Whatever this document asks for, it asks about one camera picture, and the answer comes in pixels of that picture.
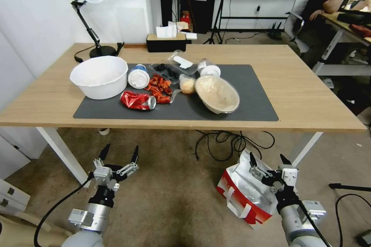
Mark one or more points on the small cup with white lid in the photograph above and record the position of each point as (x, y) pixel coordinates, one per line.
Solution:
(210, 70)

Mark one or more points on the dark grey table mat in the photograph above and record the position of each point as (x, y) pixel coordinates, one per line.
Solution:
(255, 96)

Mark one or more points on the white tissue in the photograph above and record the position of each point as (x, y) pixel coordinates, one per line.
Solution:
(168, 30)

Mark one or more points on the black wifi router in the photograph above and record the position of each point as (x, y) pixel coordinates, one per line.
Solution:
(275, 31)

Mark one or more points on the person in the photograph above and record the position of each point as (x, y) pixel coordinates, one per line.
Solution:
(327, 1)

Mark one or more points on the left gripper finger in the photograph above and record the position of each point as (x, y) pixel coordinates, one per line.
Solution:
(134, 157)
(102, 157)

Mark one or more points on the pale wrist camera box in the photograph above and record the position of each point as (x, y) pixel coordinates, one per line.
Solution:
(290, 176)
(103, 175)

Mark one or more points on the black tripod leg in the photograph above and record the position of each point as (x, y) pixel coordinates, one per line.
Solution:
(347, 186)

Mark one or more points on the bun in clear bag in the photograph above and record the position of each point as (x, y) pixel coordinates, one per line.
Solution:
(187, 85)

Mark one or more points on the red snack wrapper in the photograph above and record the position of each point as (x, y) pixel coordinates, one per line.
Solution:
(158, 86)

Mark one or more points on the white table leg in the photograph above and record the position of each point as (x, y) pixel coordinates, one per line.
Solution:
(307, 148)
(62, 154)

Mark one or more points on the crushed red soda can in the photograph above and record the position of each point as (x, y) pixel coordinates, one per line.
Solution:
(134, 100)

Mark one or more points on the white cabinet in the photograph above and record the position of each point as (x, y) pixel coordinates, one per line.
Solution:
(17, 151)

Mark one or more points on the grey foot pedal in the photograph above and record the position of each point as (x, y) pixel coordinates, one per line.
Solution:
(364, 239)

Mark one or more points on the red white food delivery bag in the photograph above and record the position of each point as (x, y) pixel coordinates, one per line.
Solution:
(236, 183)

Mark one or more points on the paper cup with white lid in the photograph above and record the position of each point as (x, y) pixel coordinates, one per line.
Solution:
(138, 78)

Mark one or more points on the black tripod stand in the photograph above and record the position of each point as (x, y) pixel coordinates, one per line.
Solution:
(220, 4)

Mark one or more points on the grey office chair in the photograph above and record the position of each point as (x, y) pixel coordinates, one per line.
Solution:
(298, 24)

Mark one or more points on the black tissue box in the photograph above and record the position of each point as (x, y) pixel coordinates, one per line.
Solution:
(166, 44)

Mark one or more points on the clear tray of dark berries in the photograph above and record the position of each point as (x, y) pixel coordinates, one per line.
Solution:
(163, 70)

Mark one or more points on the wooden side desk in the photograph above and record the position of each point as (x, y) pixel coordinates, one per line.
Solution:
(345, 31)

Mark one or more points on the pale storage box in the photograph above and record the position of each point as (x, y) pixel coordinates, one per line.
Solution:
(11, 196)

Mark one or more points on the red fire extinguisher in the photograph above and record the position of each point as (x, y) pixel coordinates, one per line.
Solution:
(185, 19)

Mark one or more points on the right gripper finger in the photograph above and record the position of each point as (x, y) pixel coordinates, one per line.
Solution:
(256, 169)
(285, 162)

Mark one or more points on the takeaway bowl with clear lid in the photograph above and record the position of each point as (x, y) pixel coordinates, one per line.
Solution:
(217, 93)

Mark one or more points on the large white paper bowl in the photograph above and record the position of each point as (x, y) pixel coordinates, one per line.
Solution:
(100, 77)

